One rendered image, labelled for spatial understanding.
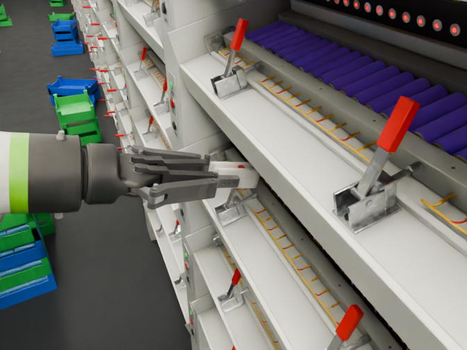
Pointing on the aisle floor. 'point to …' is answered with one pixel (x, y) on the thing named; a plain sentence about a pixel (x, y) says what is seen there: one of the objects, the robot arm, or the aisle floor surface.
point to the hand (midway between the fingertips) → (233, 175)
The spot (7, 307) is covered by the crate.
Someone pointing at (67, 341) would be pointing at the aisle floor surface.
